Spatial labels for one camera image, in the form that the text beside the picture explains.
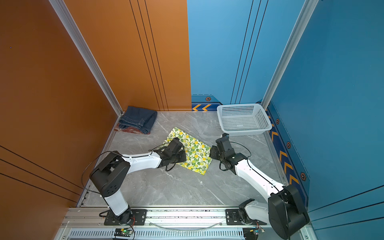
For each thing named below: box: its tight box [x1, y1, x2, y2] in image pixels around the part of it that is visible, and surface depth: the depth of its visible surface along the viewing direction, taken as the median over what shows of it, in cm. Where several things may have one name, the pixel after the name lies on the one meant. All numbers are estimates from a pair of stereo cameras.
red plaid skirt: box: [114, 126, 143, 134], surface depth 108 cm
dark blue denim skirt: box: [119, 106, 158, 134], surface depth 106 cm
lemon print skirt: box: [164, 127, 213, 176], surface depth 97 cm
